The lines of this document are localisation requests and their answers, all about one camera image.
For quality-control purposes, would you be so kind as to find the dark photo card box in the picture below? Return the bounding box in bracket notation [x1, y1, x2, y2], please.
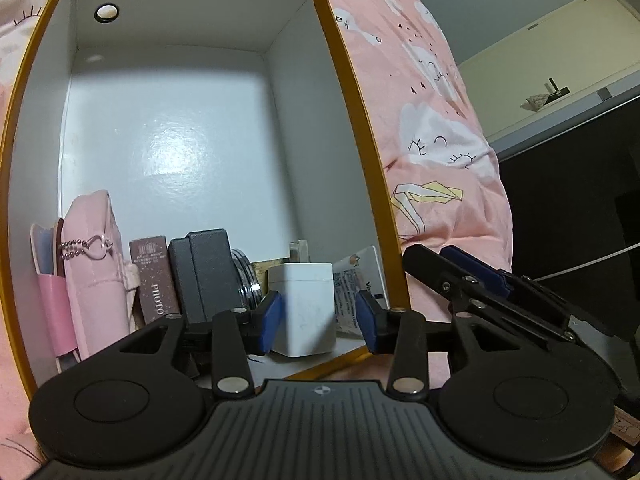
[129, 236, 180, 324]

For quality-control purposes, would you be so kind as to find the white cream tube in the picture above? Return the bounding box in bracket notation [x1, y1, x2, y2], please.
[332, 245, 388, 336]

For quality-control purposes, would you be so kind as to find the white charger block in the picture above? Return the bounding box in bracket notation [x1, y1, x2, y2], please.
[267, 240, 336, 359]

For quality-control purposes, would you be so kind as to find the black rectangular case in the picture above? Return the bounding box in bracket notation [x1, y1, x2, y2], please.
[168, 229, 243, 324]

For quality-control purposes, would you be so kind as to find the white cable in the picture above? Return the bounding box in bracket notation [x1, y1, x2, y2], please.
[531, 242, 640, 282]

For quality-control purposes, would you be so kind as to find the pink zip pouch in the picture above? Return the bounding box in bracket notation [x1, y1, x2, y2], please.
[60, 190, 141, 360]

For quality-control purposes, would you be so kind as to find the pink card booklet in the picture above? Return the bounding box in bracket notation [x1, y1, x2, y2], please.
[29, 218, 80, 373]

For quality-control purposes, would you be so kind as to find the orange-rimmed white storage box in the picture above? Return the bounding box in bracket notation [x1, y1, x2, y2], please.
[1, 0, 410, 393]

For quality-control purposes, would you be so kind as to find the cream wooden door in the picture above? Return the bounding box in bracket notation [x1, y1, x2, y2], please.
[459, 0, 639, 142]

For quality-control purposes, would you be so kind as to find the black door handle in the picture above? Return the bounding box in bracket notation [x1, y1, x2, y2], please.
[520, 78, 570, 112]

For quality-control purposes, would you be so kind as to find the clear round tape roll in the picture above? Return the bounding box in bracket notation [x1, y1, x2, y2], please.
[231, 248, 262, 310]

